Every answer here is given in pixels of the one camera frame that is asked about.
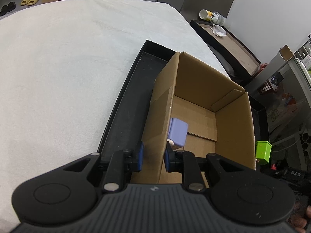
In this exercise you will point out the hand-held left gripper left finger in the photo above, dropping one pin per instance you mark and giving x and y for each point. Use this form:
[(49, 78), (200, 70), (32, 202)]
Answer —
[(139, 156)]

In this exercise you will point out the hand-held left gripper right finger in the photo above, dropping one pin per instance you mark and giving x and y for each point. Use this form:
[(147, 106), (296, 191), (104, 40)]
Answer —
[(168, 158)]

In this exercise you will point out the green hexagonal container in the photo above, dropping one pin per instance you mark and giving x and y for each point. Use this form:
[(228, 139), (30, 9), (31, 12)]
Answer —
[(263, 151)]

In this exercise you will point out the brown cardboard box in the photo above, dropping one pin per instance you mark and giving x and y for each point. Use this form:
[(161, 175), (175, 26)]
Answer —
[(233, 131)]

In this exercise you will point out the person's right hand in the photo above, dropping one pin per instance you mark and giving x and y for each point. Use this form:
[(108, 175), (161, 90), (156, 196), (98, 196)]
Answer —
[(301, 220)]

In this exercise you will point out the purple block toy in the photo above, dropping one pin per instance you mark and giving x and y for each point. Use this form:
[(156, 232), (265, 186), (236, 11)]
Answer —
[(178, 132)]

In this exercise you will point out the black shallow tray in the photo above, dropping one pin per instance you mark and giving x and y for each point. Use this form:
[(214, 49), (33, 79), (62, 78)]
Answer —
[(131, 102)]

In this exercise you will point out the red plastic basket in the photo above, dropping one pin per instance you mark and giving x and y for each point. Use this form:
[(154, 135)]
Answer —
[(267, 89)]

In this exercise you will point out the black chair seat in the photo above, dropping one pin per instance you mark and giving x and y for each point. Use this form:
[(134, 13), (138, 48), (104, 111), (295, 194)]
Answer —
[(223, 63)]

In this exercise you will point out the grey metal cabinet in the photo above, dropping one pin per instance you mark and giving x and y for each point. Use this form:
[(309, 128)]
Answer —
[(274, 68)]

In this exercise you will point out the small open cardboard box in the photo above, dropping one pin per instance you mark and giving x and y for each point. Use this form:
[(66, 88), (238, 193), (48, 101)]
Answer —
[(286, 53)]

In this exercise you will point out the black-rimmed brown side table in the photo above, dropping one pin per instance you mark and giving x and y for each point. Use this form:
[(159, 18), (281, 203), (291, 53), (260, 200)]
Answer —
[(233, 51)]

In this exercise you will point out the white face mask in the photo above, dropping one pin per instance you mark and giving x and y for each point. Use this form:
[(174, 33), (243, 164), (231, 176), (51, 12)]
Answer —
[(218, 30)]

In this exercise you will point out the white and yellow bottle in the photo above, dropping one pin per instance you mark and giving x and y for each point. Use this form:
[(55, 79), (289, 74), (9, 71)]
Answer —
[(212, 16)]

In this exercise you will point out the yellow slipper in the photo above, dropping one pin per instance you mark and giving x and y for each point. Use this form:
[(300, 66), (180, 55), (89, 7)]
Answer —
[(34, 0), (24, 1)]

